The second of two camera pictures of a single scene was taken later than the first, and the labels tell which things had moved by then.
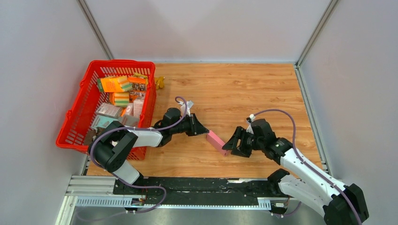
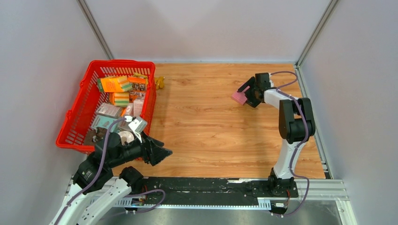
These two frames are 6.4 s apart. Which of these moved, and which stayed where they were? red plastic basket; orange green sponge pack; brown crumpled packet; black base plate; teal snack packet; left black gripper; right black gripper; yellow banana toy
Moved: left black gripper; right black gripper
Stayed: orange green sponge pack; black base plate; brown crumpled packet; teal snack packet; yellow banana toy; red plastic basket
